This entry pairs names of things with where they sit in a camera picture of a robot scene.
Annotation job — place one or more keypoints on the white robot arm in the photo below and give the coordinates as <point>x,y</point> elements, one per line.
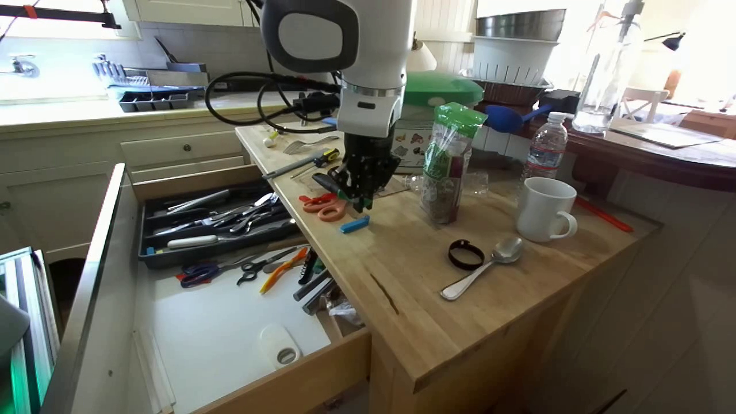
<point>366,43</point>

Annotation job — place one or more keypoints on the silver spoon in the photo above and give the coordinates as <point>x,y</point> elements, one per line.
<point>506,251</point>

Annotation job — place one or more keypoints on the green topped jar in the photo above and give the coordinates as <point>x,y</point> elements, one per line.
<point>446,159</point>

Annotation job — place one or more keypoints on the white mug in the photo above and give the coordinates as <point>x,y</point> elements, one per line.
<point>545,211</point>

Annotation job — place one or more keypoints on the grey cutlery tray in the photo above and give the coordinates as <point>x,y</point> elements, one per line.
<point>247,212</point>

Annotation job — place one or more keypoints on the white wooden drawer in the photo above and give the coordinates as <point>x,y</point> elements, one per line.
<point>141,343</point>

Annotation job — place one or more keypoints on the black handled knife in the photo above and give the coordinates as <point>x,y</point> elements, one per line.
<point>330,184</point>

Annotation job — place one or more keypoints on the blue chalk piece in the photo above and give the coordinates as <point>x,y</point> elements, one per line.
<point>354,223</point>

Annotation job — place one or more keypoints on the black ring band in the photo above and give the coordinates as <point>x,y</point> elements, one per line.
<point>465,257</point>

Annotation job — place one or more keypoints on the yellow black screwdriver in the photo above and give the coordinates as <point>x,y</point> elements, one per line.
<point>316,159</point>

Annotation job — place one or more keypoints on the small black scissors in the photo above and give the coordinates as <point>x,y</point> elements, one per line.
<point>253,268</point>

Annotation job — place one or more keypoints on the steel bowl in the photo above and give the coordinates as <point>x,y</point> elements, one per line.
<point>539,25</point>

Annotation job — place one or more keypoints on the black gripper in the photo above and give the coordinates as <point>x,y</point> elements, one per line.
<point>368,165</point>

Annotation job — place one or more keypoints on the orange yellow baby spoon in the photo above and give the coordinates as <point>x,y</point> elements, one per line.
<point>280,269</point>

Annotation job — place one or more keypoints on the clear spray bottle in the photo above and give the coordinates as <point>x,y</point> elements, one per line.
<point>611,49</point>

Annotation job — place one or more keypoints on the white dish rack tub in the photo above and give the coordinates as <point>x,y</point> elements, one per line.
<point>511,61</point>

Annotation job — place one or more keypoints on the orange scissors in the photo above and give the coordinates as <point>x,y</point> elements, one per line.
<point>325,207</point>

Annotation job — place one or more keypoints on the small water bottle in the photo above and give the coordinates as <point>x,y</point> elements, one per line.
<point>548,149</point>

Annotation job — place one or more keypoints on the blue handled scissors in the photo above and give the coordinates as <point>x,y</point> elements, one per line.
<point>195,274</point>

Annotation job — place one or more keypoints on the white handled knife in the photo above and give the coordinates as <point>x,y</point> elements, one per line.
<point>195,242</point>

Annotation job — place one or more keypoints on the white bin with green lid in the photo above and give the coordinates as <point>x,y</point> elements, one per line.
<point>424,92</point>

